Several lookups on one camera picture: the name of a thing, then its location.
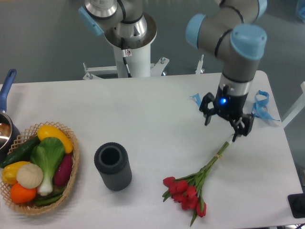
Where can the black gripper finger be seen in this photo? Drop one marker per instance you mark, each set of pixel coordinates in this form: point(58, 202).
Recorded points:
point(207, 107)
point(242, 125)

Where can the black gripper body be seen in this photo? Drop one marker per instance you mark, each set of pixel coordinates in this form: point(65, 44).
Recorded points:
point(229, 105)

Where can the red tulip bouquet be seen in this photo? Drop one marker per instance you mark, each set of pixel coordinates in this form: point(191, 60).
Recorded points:
point(188, 190)

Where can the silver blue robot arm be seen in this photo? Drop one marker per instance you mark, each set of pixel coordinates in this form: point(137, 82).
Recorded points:
point(230, 35)

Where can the blue ribbon strip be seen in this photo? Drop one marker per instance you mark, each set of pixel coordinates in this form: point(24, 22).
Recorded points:
point(197, 99)

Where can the tangled blue ribbon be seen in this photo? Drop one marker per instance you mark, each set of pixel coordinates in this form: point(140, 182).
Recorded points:
point(259, 109)

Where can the black device at edge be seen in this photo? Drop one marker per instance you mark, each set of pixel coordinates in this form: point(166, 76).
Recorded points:
point(297, 205)

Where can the dark grey ribbed vase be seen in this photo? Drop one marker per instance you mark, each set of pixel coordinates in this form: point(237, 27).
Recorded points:
point(112, 162)

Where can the blue object top right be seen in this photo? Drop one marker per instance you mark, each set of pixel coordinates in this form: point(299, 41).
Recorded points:
point(300, 10)

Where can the purple sweet potato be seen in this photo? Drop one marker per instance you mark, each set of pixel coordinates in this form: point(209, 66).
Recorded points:
point(63, 173)

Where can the yellow squash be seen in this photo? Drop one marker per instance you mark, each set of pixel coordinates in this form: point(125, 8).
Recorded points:
point(51, 131)

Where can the green bok choy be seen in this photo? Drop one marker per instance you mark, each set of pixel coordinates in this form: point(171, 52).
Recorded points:
point(47, 155)

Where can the green pea pods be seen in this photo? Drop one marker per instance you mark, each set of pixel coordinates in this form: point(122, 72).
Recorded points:
point(49, 199)

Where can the white garlic bulb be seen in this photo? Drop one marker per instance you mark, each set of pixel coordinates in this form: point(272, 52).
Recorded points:
point(29, 176)

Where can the green cucumber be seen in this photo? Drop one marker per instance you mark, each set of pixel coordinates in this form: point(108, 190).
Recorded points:
point(21, 153)

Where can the woven wicker basket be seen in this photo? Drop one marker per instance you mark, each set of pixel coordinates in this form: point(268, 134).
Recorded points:
point(29, 208)

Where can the orange fruit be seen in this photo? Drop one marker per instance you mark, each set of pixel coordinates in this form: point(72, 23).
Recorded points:
point(20, 195)

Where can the yellow bell pepper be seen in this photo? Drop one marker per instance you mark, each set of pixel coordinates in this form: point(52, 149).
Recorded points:
point(9, 172)

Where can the white frame at right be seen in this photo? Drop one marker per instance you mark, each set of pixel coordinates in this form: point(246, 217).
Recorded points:
point(295, 109)

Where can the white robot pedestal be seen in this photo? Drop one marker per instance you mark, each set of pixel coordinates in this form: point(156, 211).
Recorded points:
point(129, 63)

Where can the blue handled saucepan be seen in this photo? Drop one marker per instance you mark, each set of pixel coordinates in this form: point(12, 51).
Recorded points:
point(8, 131)

